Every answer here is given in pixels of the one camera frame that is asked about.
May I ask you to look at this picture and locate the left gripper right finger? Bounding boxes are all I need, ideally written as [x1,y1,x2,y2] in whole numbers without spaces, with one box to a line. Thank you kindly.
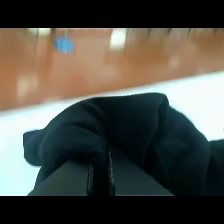
[106,145,175,197]

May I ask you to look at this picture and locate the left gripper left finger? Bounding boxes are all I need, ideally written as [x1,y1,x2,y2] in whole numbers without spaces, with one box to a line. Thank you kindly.
[27,159,96,197]

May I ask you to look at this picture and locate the black garment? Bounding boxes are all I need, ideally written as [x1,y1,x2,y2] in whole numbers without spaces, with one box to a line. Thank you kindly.
[22,92,224,197]

